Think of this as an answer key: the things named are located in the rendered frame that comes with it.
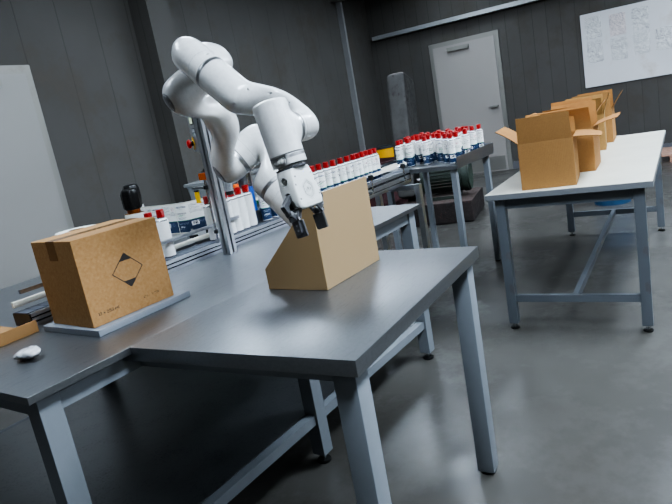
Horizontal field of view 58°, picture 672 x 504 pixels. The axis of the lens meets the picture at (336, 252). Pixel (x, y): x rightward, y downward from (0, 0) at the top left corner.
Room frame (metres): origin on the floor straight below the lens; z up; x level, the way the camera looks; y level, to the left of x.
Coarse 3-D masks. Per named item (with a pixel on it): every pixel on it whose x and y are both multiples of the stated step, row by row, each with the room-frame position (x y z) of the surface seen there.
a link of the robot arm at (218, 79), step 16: (208, 64) 1.55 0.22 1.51; (224, 64) 1.55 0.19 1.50; (208, 80) 1.53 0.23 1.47; (224, 80) 1.51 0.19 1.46; (240, 80) 1.51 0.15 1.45; (224, 96) 1.50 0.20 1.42; (240, 96) 1.49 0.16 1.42; (256, 96) 1.52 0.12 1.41; (272, 96) 1.53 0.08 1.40; (288, 96) 1.53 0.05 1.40; (240, 112) 1.52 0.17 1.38; (304, 112) 1.48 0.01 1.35
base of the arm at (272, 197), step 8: (272, 184) 1.97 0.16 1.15; (272, 192) 1.97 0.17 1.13; (280, 192) 1.96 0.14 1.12; (264, 200) 2.00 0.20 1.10; (272, 200) 1.97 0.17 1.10; (280, 200) 1.95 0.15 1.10; (272, 208) 1.99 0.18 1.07; (280, 208) 1.95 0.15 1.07; (280, 216) 1.97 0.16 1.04; (288, 224) 1.96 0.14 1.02
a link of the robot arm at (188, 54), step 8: (176, 40) 1.63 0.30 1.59; (184, 40) 1.61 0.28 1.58; (192, 40) 1.62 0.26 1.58; (176, 48) 1.61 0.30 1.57; (184, 48) 1.60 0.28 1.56; (192, 48) 1.59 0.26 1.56; (200, 48) 1.59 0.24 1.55; (208, 48) 1.61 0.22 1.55; (216, 48) 1.77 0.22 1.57; (224, 48) 1.81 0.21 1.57; (176, 56) 1.61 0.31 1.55; (184, 56) 1.59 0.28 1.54; (192, 56) 1.58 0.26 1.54; (200, 56) 1.57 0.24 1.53; (208, 56) 1.57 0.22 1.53; (216, 56) 1.58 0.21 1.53; (224, 56) 1.77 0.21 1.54; (176, 64) 1.63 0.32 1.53; (184, 64) 1.59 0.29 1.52; (192, 64) 1.57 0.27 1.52; (200, 64) 1.56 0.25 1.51; (232, 64) 1.81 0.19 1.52; (184, 72) 1.61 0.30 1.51; (192, 72) 1.57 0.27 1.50; (192, 80) 1.60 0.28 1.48
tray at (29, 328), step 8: (0, 328) 2.00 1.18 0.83; (8, 328) 1.98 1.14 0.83; (16, 328) 1.83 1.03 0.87; (24, 328) 1.85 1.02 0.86; (32, 328) 1.87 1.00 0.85; (0, 336) 1.79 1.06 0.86; (8, 336) 1.81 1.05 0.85; (16, 336) 1.82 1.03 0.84; (24, 336) 1.84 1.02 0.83; (0, 344) 1.78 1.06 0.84
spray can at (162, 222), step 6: (156, 210) 2.51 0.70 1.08; (162, 210) 2.51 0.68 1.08; (162, 216) 2.51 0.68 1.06; (156, 222) 2.50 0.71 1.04; (162, 222) 2.50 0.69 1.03; (168, 222) 2.52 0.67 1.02; (162, 228) 2.50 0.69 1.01; (168, 228) 2.51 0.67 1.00; (162, 234) 2.50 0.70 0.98; (168, 234) 2.50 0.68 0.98; (162, 240) 2.50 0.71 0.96; (162, 246) 2.50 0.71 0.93; (168, 246) 2.50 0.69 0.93; (174, 246) 2.52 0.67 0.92; (168, 252) 2.50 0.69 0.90; (174, 252) 2.51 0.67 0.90
